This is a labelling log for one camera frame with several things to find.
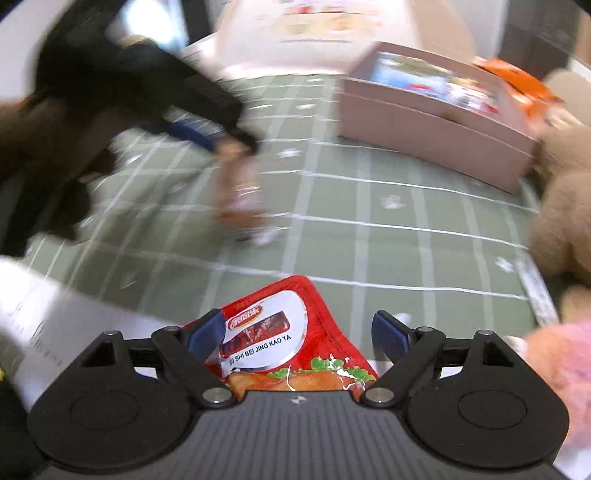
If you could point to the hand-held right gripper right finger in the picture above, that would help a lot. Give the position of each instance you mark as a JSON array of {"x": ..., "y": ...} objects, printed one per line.
[{"x": 390, "y": 333}]

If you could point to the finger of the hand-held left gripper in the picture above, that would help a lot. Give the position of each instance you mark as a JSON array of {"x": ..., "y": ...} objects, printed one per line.
[{"x": 194, "y": 133}]

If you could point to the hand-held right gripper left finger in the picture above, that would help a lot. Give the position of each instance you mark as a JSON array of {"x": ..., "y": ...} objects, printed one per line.
[{"x": 205, "y": 333}]

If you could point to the clear sausage packet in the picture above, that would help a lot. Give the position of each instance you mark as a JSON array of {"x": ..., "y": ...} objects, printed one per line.
[{"x": 242, "y": 184}]

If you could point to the red roast duck packet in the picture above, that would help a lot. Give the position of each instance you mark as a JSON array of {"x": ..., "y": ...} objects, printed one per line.
[{"x": 286, "y": 344}]

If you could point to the pink cardboard box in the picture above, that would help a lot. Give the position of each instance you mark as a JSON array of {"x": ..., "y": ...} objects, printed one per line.
[{"x": 429, "y": 134}]

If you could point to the blue and white snack packet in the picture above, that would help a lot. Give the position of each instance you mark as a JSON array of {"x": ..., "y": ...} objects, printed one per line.
[{"x": 406, "y": 76}]

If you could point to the red striped snack packet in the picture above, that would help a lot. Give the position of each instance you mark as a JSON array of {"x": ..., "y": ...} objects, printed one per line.
[{"x": 471, "y": 99}]

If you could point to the person's left forearm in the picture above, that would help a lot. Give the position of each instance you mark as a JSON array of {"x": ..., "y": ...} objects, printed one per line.
[{"x": 37, "y": 152}]

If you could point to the green checkered tablecloth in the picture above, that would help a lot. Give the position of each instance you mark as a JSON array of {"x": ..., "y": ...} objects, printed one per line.
[{"x": 369, "y": 207}]

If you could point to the white paper sheet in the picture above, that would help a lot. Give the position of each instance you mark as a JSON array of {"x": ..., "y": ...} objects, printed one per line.
[{"x": 51, "y": 318}]

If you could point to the pink plush toy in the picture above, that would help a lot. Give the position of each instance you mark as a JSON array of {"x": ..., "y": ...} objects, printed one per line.
[{"x": 554, "y": 357}]

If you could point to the brown plush toy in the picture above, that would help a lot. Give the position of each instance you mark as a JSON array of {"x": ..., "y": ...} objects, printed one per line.
[{"x": 565, "y": 184}]

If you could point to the orange snack packet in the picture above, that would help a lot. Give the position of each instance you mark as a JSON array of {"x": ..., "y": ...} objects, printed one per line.
[{"x": 517, "y": 78}]

